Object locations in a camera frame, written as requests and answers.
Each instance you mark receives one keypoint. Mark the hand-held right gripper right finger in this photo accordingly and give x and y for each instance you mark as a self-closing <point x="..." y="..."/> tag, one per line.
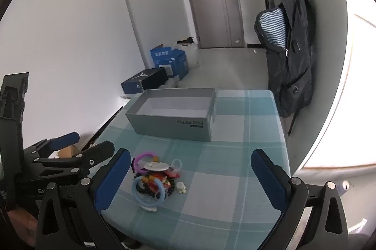
<point x="270" y="182"/>

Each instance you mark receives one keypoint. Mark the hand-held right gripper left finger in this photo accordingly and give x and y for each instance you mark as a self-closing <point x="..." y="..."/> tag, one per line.
<point x="113" y="179"/>

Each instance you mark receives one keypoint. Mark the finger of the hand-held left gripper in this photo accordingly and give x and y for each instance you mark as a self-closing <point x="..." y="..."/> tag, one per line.
<point x="97" y="151"/>
<point x="66" y="140"/>

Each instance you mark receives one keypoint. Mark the small white bead ornament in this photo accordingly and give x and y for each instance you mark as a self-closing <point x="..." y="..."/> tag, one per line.
<point x="180" y="186"/>

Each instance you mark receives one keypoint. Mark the grey tray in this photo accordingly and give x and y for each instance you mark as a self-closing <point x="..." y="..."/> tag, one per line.
<point x="176" y="123"/>

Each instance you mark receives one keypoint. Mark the brown cardboard box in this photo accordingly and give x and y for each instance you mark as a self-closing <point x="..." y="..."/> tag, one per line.
<point x="66" y="152"/>

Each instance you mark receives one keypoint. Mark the white round disc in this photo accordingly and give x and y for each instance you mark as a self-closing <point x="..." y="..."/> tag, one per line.
<point x="155" y="166"/>

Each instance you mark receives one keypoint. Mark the teal plaid tablecloth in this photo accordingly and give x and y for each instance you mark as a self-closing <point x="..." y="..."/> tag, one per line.
<point x="223" y="156"/>

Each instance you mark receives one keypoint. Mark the dark blue shoebox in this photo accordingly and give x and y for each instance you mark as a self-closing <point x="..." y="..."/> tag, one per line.
<point x="147" y="79"/>

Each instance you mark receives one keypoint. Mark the clear plastic bag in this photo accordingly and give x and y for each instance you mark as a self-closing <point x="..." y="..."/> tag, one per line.
<point x="170" y="84"/>

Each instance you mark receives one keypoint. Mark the black backpack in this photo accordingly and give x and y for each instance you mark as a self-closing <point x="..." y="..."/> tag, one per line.
<point x="290" y="76"/>

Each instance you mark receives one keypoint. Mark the blue cardboard box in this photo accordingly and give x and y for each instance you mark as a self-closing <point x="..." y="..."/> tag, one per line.
<point x="173" y="62"/>

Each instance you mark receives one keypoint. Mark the blue white striped cloth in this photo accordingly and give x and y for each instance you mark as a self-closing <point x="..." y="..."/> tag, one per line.
<point x="273" y="26"/>

